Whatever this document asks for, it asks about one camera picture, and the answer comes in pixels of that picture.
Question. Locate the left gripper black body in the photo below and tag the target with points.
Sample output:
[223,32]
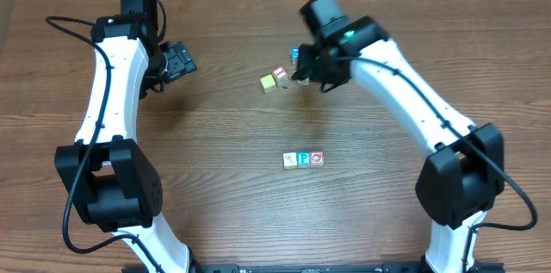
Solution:
[179,62]

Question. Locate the red C wooden block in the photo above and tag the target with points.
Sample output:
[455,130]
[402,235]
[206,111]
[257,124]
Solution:
[317,159]

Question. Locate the yellow wooden block centre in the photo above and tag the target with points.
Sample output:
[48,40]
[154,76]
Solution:
[304,82]

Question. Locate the plain picture wooden block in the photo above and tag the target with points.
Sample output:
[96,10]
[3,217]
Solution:
[289,160]

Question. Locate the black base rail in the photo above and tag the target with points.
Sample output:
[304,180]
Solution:
[387,267]

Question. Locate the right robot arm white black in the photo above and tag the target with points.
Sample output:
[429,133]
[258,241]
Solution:
[460,179]

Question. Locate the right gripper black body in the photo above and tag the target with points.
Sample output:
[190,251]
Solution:
[312,64]

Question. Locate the red I wooden block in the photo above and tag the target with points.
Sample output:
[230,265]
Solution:
[280,74]

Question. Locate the plain wooden block front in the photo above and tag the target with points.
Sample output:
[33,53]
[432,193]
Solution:
[303,159]

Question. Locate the blue letter wooden block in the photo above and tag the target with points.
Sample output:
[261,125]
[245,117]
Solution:
[294,54]

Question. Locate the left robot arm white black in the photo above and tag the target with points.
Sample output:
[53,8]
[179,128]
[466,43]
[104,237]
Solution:
[114,192]

